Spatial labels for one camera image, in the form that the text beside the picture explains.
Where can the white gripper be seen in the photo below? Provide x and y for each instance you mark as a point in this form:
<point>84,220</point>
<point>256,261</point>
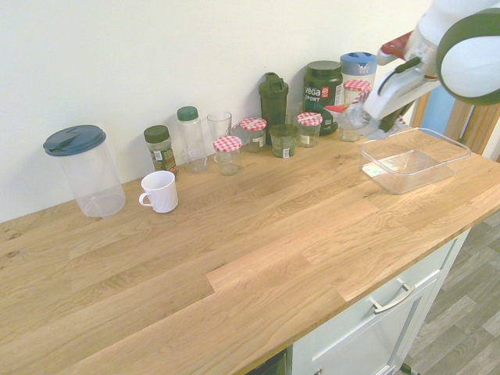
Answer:
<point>394,95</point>

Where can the silver and red chip bag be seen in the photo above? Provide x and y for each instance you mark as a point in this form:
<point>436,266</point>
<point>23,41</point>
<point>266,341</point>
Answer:
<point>353,115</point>

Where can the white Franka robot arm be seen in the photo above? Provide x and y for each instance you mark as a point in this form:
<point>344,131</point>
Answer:
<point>468,58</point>

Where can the clear rectangular plastic container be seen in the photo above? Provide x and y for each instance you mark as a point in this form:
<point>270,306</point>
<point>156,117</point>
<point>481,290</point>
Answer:
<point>410,166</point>

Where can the glass jar red checked lid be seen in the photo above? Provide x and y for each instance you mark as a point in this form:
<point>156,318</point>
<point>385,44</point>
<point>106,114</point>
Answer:
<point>353,88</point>
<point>254,136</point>
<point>309,131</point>
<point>228,156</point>

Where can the clear canister with blue lid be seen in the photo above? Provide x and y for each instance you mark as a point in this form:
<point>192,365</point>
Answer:
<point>357,64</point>

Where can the dark Vega Sport protein tub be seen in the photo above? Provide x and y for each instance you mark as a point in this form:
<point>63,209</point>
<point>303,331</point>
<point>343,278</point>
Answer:
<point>322,90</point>

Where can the small open glass jar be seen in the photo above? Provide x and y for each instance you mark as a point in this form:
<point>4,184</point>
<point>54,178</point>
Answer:
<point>283,141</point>

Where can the dark green shaker bottle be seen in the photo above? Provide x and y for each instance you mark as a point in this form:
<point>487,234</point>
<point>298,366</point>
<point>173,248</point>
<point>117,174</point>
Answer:
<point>273,101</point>

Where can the clear drinking glass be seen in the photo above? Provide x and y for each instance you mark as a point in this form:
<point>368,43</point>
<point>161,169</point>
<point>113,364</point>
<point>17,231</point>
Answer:
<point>219,125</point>

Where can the clear bottle with green lid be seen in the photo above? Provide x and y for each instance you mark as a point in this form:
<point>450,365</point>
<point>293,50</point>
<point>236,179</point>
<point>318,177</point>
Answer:
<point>191,140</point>

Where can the white cabinet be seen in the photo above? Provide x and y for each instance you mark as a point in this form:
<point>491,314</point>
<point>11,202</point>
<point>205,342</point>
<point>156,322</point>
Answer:
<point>375,336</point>

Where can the spice jar with dark lid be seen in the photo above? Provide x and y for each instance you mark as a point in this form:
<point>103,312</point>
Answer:
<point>162,152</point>

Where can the white ceramic mug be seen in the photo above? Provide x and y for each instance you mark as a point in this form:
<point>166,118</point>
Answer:
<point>160,193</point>

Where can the clear pitcher with blue lid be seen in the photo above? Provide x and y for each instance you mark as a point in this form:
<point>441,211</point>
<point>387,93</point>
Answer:
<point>91,176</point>

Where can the wooden frame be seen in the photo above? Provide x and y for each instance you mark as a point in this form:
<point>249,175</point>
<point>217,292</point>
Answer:
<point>478,125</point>

